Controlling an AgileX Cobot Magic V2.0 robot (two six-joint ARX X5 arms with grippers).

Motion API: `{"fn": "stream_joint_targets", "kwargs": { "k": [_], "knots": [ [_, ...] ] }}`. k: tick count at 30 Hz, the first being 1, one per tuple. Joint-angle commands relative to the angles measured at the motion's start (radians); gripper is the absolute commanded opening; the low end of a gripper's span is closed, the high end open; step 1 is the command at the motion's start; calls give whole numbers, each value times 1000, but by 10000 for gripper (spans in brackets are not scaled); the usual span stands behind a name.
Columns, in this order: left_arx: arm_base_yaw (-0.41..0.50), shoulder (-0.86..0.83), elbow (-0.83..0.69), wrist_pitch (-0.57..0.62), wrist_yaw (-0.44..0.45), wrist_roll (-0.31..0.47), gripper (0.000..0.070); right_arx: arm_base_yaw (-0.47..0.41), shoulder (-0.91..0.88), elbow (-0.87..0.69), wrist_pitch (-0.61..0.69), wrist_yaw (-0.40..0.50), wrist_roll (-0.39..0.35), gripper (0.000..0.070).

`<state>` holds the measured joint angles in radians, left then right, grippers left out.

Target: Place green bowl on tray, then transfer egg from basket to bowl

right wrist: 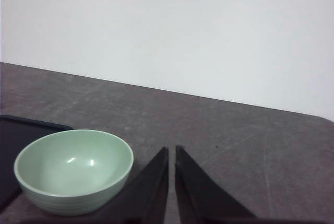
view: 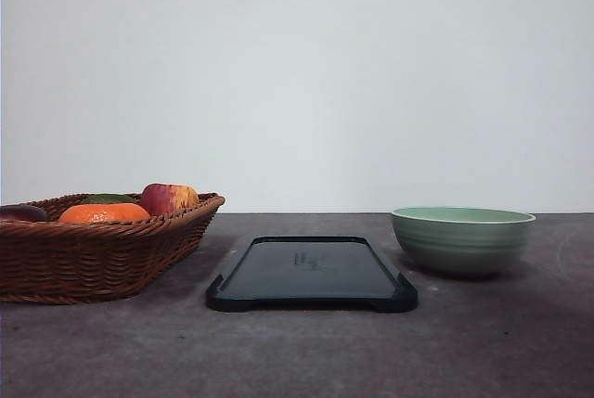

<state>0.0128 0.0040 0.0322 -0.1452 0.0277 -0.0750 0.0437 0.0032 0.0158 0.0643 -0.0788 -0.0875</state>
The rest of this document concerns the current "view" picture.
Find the green ceramic bowl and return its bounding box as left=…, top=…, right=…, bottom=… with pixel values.
left=393, top=206, right=536, bottom=273

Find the brown wicker basket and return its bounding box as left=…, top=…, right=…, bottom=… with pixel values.
left=0, top=191, right=226, bottom=304

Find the black rectangular tray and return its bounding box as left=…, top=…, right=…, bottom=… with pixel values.
left=206, top=236, right=418, bottom=312

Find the red yellow apple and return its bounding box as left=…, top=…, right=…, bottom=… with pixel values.
left=141, top=183, right=200, bottom=215

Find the green avocado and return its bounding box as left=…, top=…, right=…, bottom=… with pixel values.
left=82, top=193, right=136, bottom=204

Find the orange tangerine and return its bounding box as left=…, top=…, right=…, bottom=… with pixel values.
left=58, top=203, right=151, bottom=223

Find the dark purple fruit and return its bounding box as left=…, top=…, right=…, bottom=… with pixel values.
left=0, top=204, right=47, bottom=222

